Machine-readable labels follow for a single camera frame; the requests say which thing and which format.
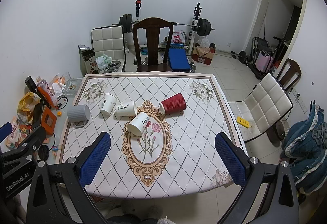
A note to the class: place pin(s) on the colourful snack packet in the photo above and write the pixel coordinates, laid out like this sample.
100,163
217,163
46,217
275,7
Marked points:
19,132

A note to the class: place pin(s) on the dark wooden chair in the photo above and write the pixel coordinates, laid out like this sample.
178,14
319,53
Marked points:
289,75
152,38

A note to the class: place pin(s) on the white padded chair right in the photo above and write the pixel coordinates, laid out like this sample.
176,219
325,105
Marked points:
267,104

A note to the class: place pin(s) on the patterned white tablecloth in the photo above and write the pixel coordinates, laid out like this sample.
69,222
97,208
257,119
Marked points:
176,153

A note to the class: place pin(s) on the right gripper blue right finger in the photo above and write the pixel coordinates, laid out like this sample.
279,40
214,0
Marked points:
234,159

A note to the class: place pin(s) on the yellow object on floor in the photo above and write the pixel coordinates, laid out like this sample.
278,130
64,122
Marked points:
243,122

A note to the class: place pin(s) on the blue clothes pile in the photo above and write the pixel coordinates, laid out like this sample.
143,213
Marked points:
305,148

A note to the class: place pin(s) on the green white plastic bag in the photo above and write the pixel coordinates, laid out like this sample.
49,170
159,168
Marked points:
103,61

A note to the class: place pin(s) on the red white plastic bag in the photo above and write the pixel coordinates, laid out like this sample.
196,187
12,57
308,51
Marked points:
178,37

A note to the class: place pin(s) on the yellow foil bag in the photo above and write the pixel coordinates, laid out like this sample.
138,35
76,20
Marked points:
26,107

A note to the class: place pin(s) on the white padded chair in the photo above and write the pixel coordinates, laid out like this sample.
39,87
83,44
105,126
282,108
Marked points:
110,40
267,104

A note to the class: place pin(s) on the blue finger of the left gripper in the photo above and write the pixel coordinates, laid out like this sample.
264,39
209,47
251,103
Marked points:
5,131

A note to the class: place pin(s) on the dark wooden chair right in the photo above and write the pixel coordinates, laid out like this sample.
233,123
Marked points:
289,75

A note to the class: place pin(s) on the brown patterned box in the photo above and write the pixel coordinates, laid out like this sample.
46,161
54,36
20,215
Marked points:
89,59

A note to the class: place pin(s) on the cardboard box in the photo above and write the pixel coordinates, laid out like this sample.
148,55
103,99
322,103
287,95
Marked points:
203,55

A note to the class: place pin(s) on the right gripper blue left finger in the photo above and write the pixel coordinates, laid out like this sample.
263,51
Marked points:
92,157

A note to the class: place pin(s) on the grey ribbed mug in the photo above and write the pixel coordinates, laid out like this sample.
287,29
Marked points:
79,115

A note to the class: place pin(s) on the white padded chair left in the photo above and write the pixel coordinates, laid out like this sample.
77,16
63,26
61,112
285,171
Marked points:
110,40

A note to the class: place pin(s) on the barbell with black plates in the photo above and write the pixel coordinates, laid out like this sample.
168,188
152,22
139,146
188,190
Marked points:
202,28

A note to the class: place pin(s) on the red ribbed paper cup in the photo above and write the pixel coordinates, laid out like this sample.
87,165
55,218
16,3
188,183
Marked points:
173,104

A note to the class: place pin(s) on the blue weight bench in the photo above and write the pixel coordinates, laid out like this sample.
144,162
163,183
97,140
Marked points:
178,60

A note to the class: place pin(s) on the black round lid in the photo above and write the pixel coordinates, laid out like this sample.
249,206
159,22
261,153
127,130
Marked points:
43,153

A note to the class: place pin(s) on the orange box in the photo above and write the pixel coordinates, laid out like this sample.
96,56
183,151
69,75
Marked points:
48,120

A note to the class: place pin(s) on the pink suitcase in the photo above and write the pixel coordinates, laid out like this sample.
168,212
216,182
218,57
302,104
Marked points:
263,61

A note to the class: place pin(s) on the white paper cup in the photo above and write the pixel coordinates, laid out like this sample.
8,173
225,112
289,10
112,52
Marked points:
138,124
108,104
126,109

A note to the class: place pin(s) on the small dumbbell on floor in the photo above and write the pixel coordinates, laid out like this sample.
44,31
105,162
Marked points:
242,56

